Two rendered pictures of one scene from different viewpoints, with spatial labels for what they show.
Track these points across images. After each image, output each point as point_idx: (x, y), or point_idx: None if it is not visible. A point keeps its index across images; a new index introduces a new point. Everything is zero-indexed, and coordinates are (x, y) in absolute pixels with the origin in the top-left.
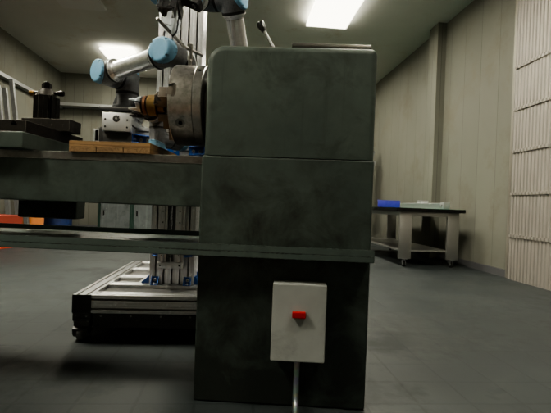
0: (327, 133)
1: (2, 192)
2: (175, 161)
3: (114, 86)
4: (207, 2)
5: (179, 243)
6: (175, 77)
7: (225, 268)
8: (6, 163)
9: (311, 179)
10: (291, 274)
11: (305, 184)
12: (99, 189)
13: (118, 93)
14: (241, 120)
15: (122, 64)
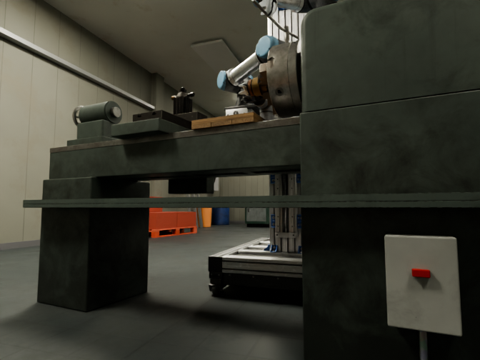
0: (438, 65)
1: (148, 168)
2: (276, 125)
3: (234, 91)
4: (303, 3)
5: (281, 196)
6: (273, 52)
7: (328, 222)
8: (151, 146)
9: (421, 119)
10: (406, 228)
11: (414, 126)
12: (215, 158)
13: (238, 96)
14: (336, 72)
15: (238, 69)
